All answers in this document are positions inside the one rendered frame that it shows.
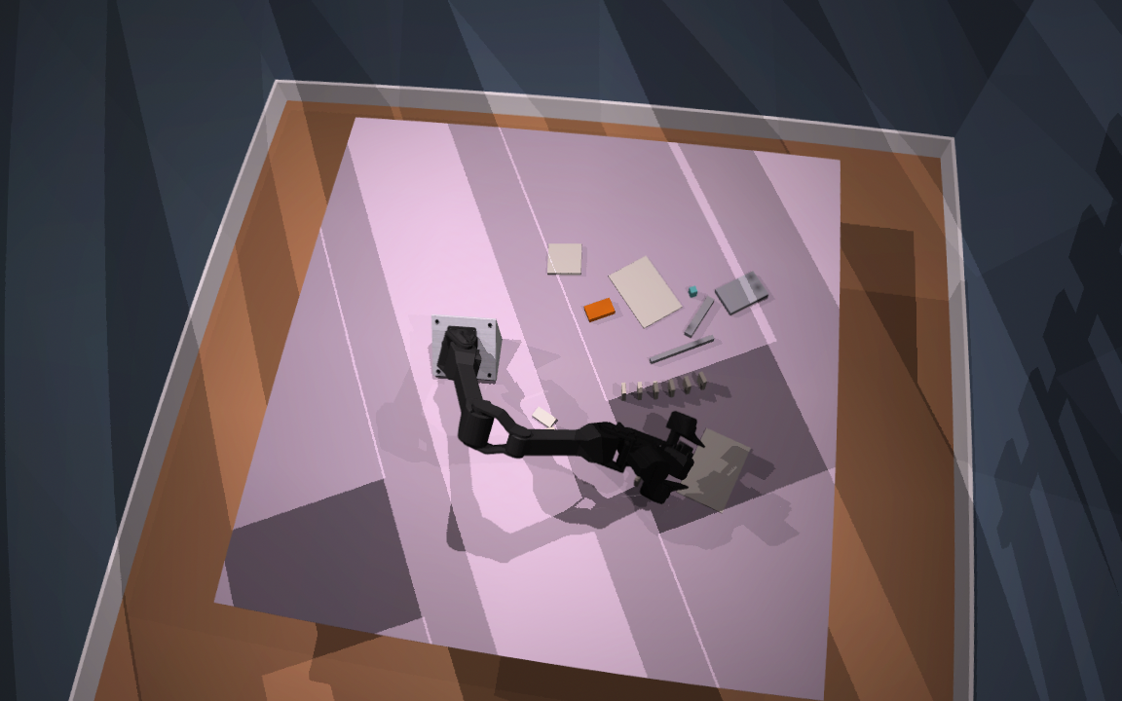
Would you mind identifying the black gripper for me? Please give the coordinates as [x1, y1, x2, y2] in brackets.
[640, 412, 705, 504]

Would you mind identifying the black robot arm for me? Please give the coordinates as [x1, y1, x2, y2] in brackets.
[436, 326, 695, 486]

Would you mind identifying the orange rectangular block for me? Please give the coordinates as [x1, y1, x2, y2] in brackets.
[583, 298, 616, 322]

